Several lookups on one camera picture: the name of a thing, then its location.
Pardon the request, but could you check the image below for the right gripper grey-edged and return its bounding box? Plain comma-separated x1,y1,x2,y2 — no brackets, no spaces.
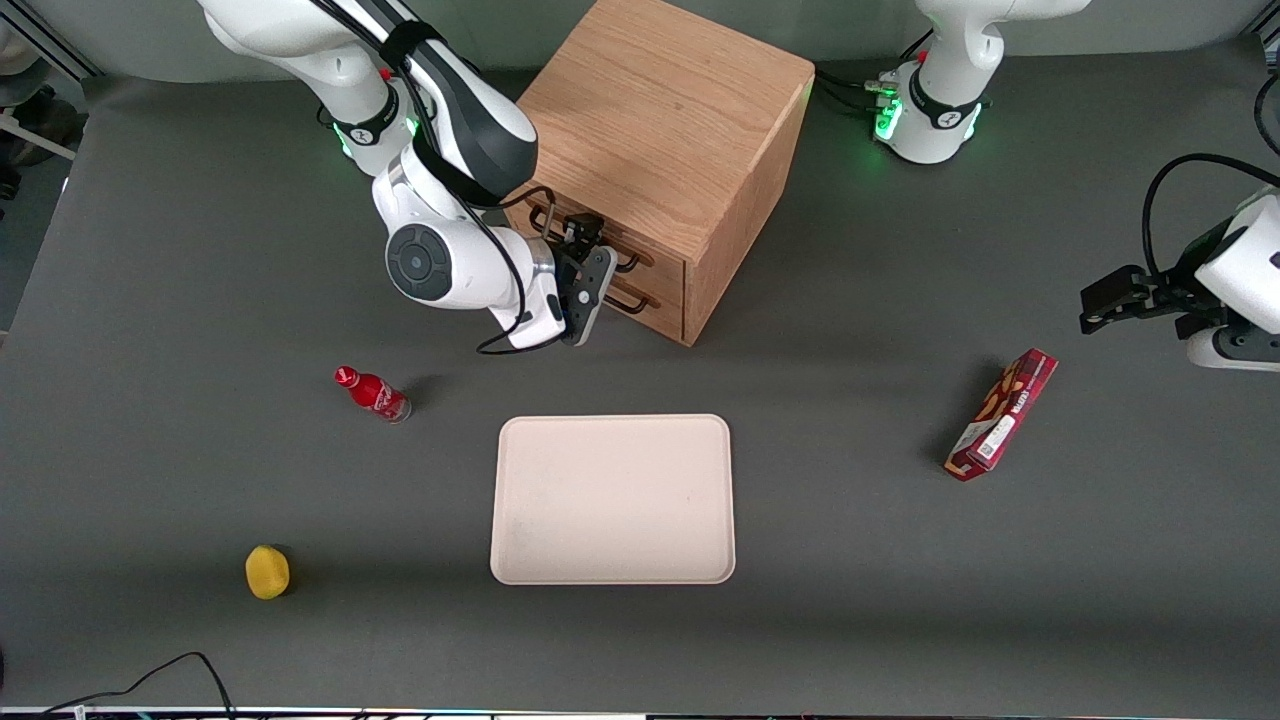
556,213,618,347

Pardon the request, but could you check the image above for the left gripper grey-edged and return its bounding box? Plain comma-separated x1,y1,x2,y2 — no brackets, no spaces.
1080,265,1280,373

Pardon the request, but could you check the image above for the wooden drawer with black handle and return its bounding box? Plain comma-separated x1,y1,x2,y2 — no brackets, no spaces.
600,268,689,347
505,190,689,304

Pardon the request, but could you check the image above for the oak wooden drawer cabinet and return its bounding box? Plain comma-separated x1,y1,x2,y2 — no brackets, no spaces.
503,0,816,348

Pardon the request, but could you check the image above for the red snack box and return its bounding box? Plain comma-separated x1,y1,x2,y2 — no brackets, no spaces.
944,348,1059,483

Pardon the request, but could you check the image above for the small red cola bottle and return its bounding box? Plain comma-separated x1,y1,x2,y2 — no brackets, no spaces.
334,366,412,425

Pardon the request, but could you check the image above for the cream rectangular plastic tray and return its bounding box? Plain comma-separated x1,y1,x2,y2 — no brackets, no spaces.
490,414,737,586

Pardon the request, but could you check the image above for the yellow lemon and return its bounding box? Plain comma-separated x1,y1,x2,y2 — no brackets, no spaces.
245,544,292,601

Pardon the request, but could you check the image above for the white bar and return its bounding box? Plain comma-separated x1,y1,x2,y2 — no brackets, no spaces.
0,112,79,161

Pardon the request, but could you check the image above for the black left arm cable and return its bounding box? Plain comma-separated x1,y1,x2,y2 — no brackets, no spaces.
1143,153,1280,281

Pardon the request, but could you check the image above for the black hanging cable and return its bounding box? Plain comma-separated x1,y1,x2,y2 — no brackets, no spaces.
1254,70,1280,157

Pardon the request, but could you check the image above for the black left base cable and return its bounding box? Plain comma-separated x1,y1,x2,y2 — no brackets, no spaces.
815,64,889,115

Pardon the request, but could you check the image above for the aluminium frame profile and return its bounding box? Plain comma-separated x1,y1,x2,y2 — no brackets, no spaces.
0,0,101,81
1240,0,1280,47

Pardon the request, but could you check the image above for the black cable at table edge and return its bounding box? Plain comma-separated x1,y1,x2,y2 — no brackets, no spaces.
40,652,237,720

